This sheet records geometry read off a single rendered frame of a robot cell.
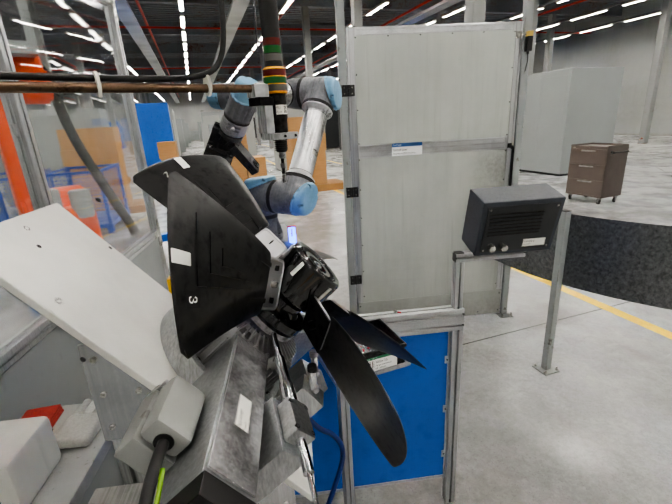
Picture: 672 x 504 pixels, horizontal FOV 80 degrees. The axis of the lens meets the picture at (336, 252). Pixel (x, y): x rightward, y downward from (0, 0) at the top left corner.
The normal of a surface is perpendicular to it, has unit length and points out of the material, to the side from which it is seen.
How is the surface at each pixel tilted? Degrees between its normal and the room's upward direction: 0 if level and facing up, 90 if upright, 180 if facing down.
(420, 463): 90
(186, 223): 73
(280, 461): 102
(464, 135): 90
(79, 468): 0
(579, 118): 90
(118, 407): 90
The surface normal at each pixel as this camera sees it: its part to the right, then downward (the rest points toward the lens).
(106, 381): 0.11, 0.31
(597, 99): 0.32, 0.28
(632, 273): -0.70, 0.26
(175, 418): 0.72, -0.68
